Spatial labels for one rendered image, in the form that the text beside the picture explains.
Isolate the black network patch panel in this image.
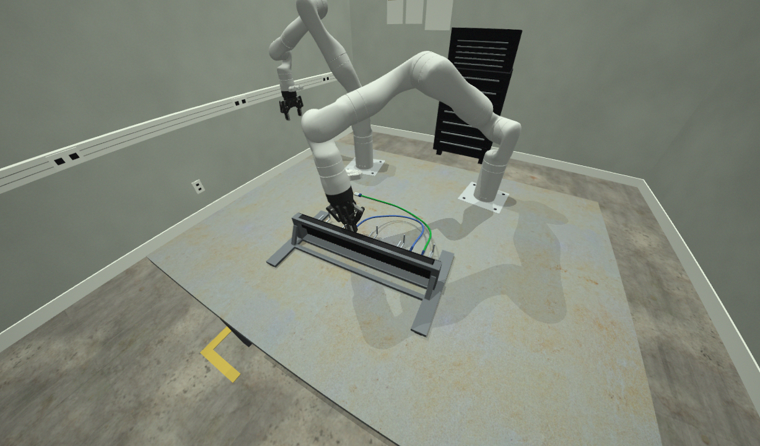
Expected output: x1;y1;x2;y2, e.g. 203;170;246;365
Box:
266;211;454;337

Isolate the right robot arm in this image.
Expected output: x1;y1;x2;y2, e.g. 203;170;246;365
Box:
269;0;373;170

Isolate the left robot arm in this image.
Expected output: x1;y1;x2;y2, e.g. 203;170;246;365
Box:
301;51;522;203

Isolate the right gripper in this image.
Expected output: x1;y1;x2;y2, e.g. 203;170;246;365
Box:
279;91;304;121

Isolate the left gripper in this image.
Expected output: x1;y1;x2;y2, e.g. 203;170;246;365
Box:
325;186;365;232

